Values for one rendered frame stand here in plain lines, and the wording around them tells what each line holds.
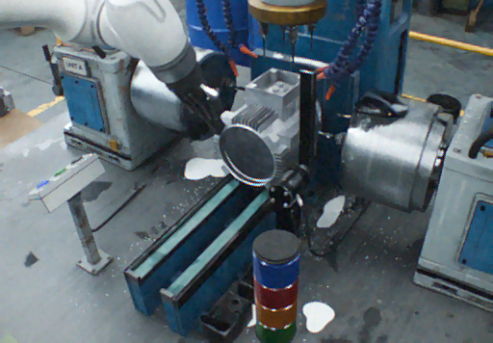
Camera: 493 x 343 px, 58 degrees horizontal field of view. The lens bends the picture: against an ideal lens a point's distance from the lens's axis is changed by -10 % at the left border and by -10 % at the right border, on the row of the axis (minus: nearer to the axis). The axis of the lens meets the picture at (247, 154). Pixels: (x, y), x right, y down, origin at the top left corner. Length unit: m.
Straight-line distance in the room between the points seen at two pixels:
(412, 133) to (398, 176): 0.09
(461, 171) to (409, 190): 0.13
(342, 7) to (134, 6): 0.66
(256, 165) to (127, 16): 0.58
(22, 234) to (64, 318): 0.34
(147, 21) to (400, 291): 0.78
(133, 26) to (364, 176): 0.56
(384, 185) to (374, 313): 0.28
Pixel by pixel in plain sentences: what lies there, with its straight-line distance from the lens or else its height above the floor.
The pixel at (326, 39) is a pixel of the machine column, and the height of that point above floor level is 1.17.
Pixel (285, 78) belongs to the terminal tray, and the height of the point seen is 1.13.
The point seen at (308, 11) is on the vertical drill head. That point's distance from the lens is 1.05.
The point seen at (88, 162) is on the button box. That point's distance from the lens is 1.07.
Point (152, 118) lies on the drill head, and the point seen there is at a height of 1.01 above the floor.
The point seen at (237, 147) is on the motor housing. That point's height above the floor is 0.98.
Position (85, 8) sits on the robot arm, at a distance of 0.87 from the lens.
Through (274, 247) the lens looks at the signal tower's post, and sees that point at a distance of 0.60.
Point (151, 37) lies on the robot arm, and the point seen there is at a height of 1.38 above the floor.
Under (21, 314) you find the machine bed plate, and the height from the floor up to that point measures 0.80.
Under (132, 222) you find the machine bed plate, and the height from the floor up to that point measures 0.80.
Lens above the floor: 1.65
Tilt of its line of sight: 35 degrees down
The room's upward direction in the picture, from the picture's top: 3 degrees counter-clockwise
